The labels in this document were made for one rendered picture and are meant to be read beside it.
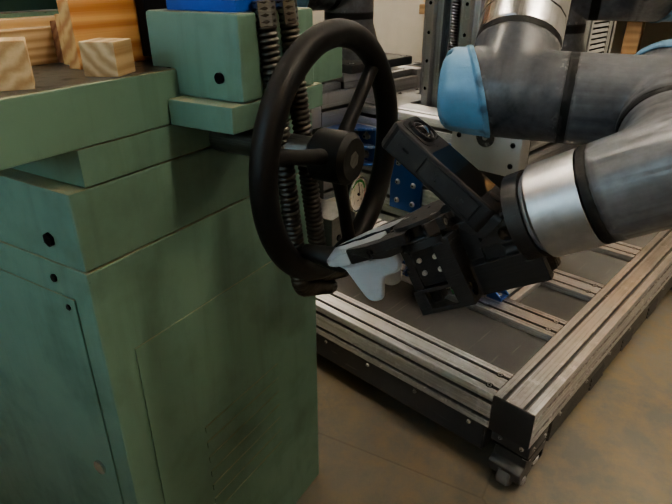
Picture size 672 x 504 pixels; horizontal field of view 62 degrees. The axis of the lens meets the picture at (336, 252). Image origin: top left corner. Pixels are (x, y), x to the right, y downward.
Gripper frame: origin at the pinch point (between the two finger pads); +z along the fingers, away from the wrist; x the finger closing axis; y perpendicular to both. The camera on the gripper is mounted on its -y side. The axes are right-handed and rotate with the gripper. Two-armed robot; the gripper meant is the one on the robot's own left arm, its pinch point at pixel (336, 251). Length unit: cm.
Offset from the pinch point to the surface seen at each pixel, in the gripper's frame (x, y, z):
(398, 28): 332, -69, 134
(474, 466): 52, 67, 33
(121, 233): -6.9, -11.0, 20.9
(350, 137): 9.4, -9.7, -1.2
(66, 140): -11.1, -20.9, 15.2
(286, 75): -0.1, -17.0, -3.7
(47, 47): -1.0, -34.4, 25.3
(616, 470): 67, 81, 9
